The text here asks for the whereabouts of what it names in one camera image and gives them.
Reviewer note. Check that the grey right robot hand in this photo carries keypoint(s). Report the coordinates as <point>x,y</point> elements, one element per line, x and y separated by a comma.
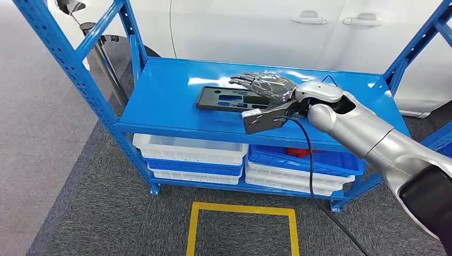
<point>272,86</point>

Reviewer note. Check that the black plastic plate bracket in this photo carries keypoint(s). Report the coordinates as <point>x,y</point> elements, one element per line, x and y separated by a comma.
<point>212,99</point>

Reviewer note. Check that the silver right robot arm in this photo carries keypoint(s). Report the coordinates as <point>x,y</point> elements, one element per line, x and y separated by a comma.
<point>367,130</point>

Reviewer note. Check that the red part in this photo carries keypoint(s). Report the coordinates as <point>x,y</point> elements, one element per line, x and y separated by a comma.
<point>300,152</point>

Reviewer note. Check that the blue metal shelf rack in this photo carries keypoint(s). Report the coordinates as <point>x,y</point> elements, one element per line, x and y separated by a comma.
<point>439,137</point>
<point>166,99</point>

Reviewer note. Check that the white car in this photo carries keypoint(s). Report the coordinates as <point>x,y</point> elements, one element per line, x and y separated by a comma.
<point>247,28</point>

